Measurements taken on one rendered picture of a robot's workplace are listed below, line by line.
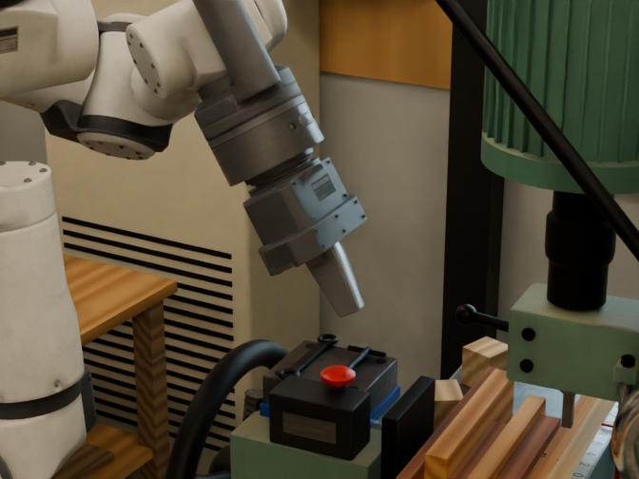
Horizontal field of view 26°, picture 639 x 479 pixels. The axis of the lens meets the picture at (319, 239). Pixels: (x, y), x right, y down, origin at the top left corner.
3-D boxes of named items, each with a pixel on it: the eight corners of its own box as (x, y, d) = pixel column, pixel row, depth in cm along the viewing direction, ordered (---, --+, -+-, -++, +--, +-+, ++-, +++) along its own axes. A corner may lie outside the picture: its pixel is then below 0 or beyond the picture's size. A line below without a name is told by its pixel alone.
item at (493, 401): (492, 434, 134) (494, 368, 131) (512, 438, 133) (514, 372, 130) (422, 526, 119) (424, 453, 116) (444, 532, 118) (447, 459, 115)
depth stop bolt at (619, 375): (611, 450, 120) (620, 347, 116) (634, 454, 119) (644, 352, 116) (606, 461, 118) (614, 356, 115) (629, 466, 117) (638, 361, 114)
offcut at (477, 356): (488, 394, 142) (490, 357, 140) (460, 383, 144) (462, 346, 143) (512, 383, 144) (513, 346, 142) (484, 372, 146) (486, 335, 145)
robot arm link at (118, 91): (213, 129, 123) (176, 162, 142) (237, 20, 125) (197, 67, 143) (96, 99, 120) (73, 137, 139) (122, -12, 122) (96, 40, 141)
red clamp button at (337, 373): (329, 371, 121) (329, 359, 121) (360, 377, 120) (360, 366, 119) (314, 384, 118) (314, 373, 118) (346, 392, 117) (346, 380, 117)
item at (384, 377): (303, 375, 132) (303, 322, 130) (410, 398, 128) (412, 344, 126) (237, 435, 121) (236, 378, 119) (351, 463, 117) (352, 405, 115)
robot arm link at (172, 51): (179, 158, 117) (116, 37, 115) (286, 104, 120) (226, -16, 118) (209, 143, 106) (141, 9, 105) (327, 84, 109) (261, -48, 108)
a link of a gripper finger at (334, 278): (338, 317, 117) (304, 252, 116) (368, 305, 115) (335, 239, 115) (330, 324, 116) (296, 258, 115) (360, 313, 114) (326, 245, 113)
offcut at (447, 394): (463, 432, 134) (465, 399, 133) (429, 433, 134) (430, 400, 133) (455, 411, 138) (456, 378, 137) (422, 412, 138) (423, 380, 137)
